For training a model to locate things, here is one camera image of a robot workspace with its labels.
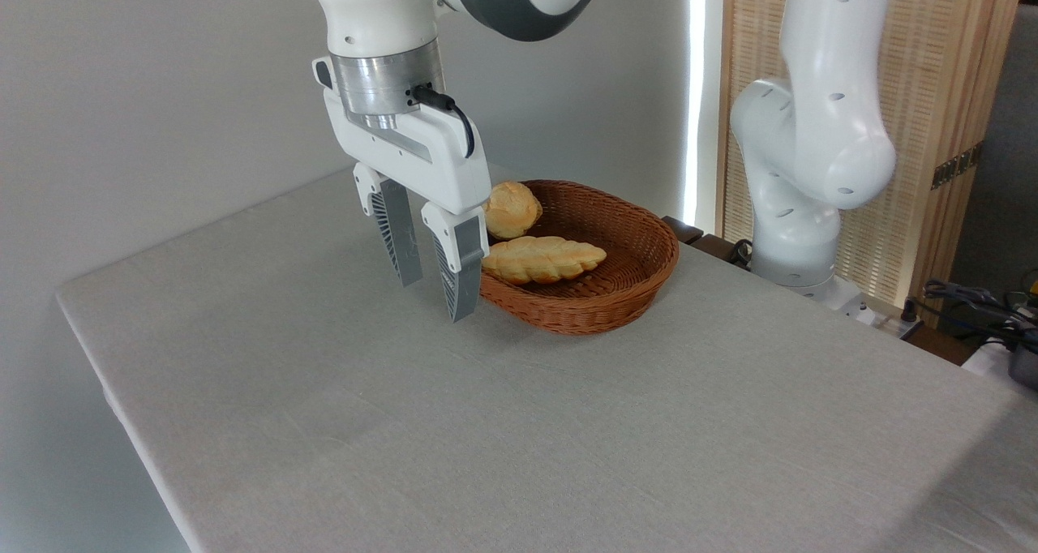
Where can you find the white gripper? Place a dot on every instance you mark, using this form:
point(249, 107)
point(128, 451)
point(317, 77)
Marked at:
point(430, 164)

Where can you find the round golden bread roll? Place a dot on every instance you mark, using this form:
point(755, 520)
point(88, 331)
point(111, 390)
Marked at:
point(512, 208)

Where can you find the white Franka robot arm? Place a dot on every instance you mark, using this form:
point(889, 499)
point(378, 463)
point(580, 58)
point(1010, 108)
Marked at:
point(819, 131)

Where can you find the braided golden bread loaf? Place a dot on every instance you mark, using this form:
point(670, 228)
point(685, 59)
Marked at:
point(543, 259)

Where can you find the grey tablecloth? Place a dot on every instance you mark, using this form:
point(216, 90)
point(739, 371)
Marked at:
point(486, 439)

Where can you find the brown wicker basket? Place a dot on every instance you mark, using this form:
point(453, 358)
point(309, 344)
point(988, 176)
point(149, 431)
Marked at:
point(632, 245)

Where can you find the brass screen hinge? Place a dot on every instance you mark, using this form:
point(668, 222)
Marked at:
point(957, 165)

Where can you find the wooden slat folding screen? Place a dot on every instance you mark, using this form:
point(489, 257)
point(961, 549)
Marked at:
point(941, 75)

